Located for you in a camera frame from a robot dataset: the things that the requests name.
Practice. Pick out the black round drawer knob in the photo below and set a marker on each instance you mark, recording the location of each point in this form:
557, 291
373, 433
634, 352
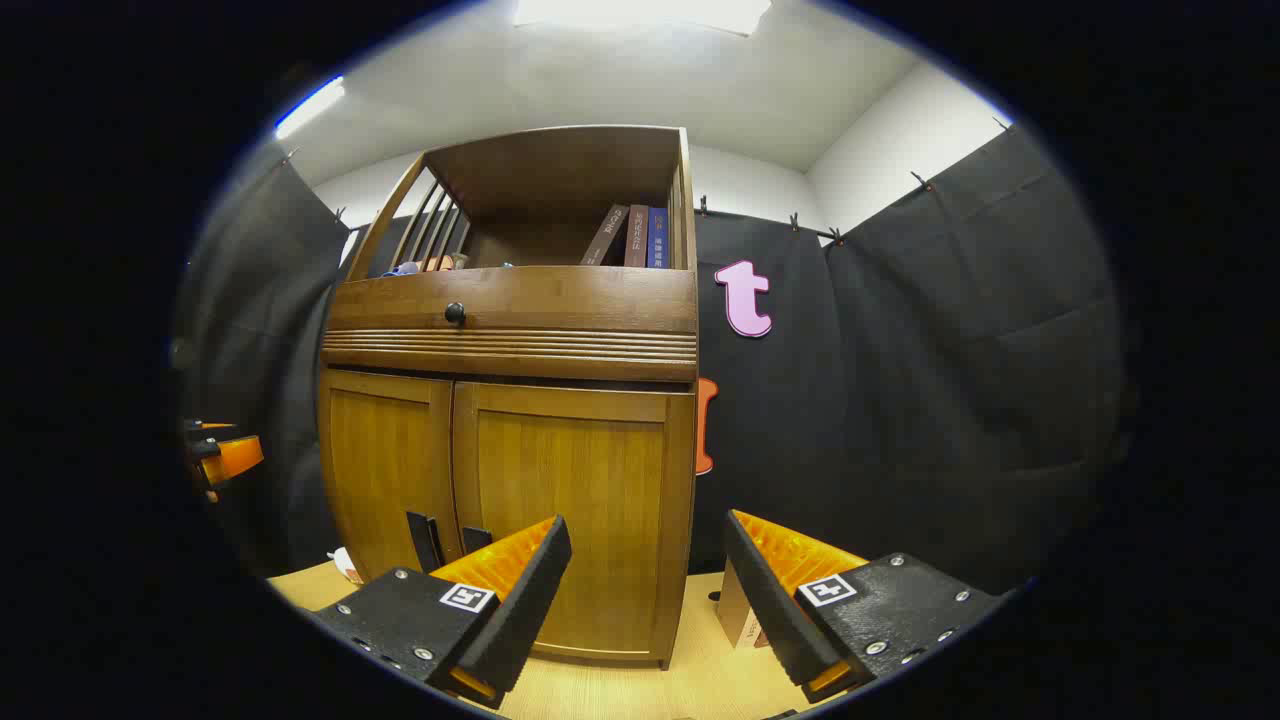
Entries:
455, 313

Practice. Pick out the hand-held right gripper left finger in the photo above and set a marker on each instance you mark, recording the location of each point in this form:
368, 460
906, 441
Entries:
530, 590

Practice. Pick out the wooden shoe cabinet door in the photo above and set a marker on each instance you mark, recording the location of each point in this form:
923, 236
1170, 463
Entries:
385, 470
590, 470

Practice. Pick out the ceiling light panel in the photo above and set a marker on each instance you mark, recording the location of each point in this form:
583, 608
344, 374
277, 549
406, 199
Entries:
640, 12

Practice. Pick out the cardboard box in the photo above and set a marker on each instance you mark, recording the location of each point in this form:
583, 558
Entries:
735, 610

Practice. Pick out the light blue soft item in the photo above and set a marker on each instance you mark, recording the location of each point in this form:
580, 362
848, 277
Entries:
402, 268

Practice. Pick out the black backdrop cloth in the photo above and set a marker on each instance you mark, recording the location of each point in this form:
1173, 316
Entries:
900, 400

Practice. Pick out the maroon book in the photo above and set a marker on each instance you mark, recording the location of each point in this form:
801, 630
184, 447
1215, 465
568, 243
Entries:
637, 236

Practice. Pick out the wooden double-door shoe cabinet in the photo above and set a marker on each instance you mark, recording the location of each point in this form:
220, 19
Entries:
560, 160

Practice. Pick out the white packet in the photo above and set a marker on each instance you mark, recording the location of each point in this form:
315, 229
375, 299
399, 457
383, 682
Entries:
347, 567

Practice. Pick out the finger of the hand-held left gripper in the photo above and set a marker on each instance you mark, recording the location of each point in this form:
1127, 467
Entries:
210, 431
232, 458

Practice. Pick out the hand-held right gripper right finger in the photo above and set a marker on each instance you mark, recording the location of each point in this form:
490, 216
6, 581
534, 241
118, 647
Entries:
765, 600

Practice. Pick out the wooden cabinet drawer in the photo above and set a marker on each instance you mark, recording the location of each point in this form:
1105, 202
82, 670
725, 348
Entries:
580, 300

